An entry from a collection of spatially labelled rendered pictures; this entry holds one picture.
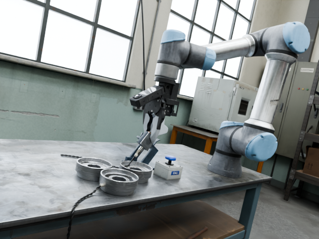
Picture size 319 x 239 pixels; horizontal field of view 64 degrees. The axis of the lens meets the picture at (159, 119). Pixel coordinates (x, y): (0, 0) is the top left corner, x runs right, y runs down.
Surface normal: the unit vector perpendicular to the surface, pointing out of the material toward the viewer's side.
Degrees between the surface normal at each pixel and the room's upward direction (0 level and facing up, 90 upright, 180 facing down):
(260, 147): 98
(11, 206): 0
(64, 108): 90
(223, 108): 90
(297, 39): 83
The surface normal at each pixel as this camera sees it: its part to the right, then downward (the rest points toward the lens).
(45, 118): 0.67, 0.19
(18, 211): 0.20, -0.98
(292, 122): -0.72, -0.09
